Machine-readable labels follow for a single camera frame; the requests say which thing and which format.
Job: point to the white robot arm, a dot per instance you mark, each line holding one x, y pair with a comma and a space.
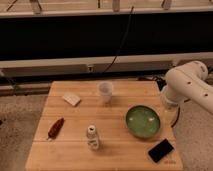
187, 82

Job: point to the small clear plastic bottle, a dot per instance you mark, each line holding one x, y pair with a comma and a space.
92, 137

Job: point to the translucent plastic cup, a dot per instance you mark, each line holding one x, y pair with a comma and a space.
105, 90

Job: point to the white rectangular sponge block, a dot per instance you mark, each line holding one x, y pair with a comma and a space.
71, 98

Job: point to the green round bowl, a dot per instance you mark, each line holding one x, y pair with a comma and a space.
142, 121

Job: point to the black smartphone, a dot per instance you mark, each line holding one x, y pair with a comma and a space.
160, 150

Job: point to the white metal shelf rail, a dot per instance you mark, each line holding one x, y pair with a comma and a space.
83, 65

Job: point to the black power adapter with cables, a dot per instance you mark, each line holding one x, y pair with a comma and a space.
160, 81

